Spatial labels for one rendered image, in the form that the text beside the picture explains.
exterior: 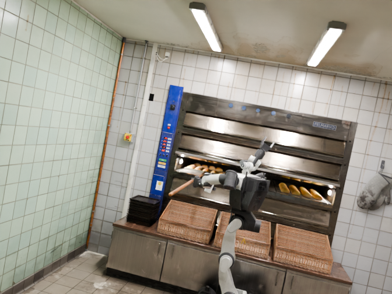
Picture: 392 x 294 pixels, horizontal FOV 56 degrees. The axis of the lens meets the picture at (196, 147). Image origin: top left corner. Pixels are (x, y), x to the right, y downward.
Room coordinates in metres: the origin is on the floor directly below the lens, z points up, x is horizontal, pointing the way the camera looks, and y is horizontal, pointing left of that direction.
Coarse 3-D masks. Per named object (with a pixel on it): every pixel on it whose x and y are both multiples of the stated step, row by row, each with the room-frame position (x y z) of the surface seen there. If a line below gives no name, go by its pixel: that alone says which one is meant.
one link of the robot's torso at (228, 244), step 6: (234, 222) 3.22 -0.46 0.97; (240, 222) 3.21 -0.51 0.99; (228, 228) 3.23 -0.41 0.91; (234, 228) 3.21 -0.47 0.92; (228, 234) 3.23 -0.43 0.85; (234, 234) 3.22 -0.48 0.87; (228, 240) 3.25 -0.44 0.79; (234, 240) 3.25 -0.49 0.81; (222, 246) 3.26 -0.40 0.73; (228, 246) 3.25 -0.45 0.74; (222, 252) 3.26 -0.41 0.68; (228, 252) 3.25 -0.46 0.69; (234, 258) 3.27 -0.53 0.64
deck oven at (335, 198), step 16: (176, 128) 4.31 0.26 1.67; (352, 128) 4.00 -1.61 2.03; (176, 144) 4.31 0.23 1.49; (240, 144) 4.19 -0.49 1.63; (256, 144) 4.16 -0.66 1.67; (352, 144) 4.00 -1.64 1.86; (176, 160) 4.33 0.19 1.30; (192, 160) 5.44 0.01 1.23; (336, 160) 4.02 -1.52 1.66; (176, 176) 4.29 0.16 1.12; (272, 176) 4.21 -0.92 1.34; (320, 192) 4.87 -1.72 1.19; (336, 192) 4.00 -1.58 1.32; (224, 208) 4.20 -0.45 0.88; (320, 208) 4.02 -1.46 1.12; (336, 208) 4.00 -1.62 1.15; (288, 224) 4.08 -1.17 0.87; (304, 224) 4.04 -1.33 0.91; (272, 240) 4.09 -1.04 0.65
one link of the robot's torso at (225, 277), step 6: (222, 258) 3.22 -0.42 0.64; (228, 258) 3.20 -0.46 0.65; (222, 264) 3.21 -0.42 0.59; (228, 264) 3.20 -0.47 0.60; (222, 270) 3.21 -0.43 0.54; (228, 270) 3.25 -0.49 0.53; (222, 276) 3.23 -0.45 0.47; (228, 276) 3.25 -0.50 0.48; (222, 282) 3.25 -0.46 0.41; (228, 282) 3.24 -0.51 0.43; (222, 288) 3.25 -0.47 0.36; (228, 288) 3.24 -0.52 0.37; (234, 288) 3.30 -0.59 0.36
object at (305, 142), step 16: (192, 112) 4.32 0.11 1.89; (192, 128) 4.27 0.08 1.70; (208, 128) 4.23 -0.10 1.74; (224, 128) 4.22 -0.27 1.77; (240, 128) 4.20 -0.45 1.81; (256, 128) 4.18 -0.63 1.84; (272, 128) 4.16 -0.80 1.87; (288, 144) 4.08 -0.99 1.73; (304, 144) 4.07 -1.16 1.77; (320, 144) 4.05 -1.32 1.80; (336, 144) 4.04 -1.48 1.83
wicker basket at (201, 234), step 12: (168, 204) 4.12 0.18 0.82; (180, 204) 4.23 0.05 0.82; (192, 204) 4.22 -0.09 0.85; (168, 216) 4.20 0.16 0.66; (180, 216) 4.19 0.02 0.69; (192, 216) 4.18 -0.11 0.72; (168, 228) 3.78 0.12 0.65; (180, 228) 3.76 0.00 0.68; (192, 228) 3.75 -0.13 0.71; (204, 228) 4.14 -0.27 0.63; (192, 240) 3.74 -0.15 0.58; (204, 240) 3.73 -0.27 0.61
